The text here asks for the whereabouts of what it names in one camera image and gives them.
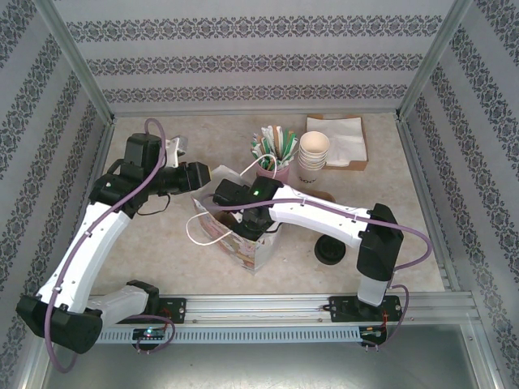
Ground aluminium frame post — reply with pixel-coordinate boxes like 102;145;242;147
395;0;475;122
34;0;117;122

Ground aluminium mounting rail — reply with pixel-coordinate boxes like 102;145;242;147
87;293;475;328

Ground white printed paper bag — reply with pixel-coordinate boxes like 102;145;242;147
185;153;281;276

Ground pink cup straw holder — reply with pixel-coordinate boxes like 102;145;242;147
255;156;291;182

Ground long purple left arm cable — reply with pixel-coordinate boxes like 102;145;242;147
43;118;167;373

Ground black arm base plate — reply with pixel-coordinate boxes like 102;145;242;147
113;297;187;325
327;295;405;324

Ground white paper napkins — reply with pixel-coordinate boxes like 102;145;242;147
307;116;366;168

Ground stack of white paper cups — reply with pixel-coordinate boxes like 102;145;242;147
298;130;330;186

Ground brown cardboard napkin tray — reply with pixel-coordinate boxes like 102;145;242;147
306;114;370;172

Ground black cup lids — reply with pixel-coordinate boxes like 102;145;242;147
314;236;348;267

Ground short purple cable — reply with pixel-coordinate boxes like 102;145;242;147
364;283;411;353
135;314;177;354

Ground thin black cable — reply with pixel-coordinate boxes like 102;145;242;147
135;194;169;216

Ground green wrapped straw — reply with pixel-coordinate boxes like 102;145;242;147
283;129;298;162

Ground white wrapped straw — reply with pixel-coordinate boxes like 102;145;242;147
261;126;275;157

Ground aluminium wall rail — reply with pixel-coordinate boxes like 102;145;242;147
111;108;402;119

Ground slotted grey cable duct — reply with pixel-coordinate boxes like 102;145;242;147
99;326;366;345

